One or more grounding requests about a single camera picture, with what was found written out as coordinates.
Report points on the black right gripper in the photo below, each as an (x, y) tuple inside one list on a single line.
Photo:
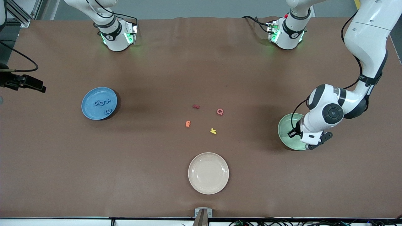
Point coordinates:
[(9, 80)]

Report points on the blue letter m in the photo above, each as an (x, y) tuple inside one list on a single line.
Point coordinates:
[(108, 111)]

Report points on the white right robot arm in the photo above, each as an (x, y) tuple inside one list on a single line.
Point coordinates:
[(116, 37)]

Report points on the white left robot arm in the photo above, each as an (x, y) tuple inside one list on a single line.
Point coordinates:
[(367, 40)]

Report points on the green plate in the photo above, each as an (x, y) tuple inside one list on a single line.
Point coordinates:
[(283, 133)]

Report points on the blue plate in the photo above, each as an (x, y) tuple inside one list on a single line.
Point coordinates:
[(94, 113)]

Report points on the pink letter Q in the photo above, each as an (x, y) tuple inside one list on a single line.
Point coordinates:
[(217, 111)]

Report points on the yellow letter k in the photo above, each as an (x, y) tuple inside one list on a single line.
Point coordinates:
[(213, 131)]

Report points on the beige plate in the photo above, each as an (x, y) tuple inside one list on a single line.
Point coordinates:
[(208, 173)]

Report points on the brown table cover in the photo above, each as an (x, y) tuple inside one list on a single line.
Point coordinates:
[(62, 172)]

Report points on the yellow floor tape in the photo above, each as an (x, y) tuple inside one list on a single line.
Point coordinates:
[(356, 2)]

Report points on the aluminium frame profile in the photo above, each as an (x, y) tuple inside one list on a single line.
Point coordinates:
[(23, 22)]

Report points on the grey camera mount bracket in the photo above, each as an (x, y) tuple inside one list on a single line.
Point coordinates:
[(198, 212)]

